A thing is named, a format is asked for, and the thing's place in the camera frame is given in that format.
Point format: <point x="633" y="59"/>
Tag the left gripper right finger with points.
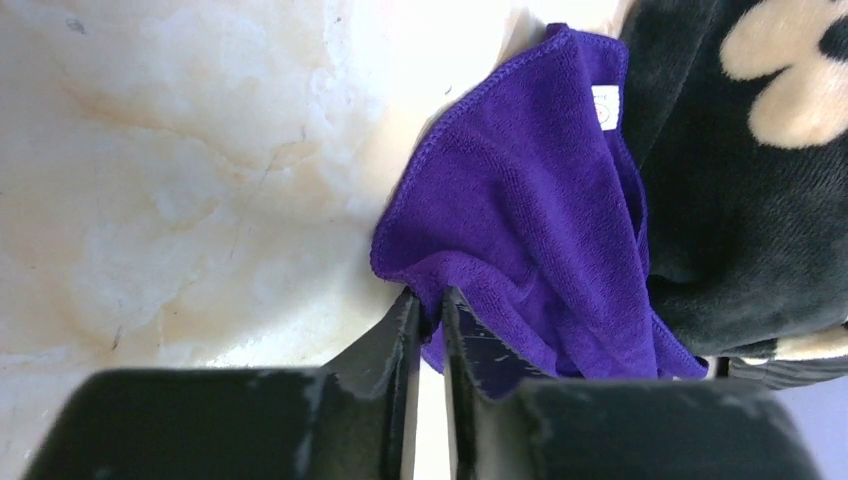
<point x="510" y="421"/>

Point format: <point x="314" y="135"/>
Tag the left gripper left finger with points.
<point x="353" y="418"/>

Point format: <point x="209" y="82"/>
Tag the purple towel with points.
<point x="521" y="198"/>

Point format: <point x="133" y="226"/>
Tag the black floral blanket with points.
<point x="736" y="114"/>

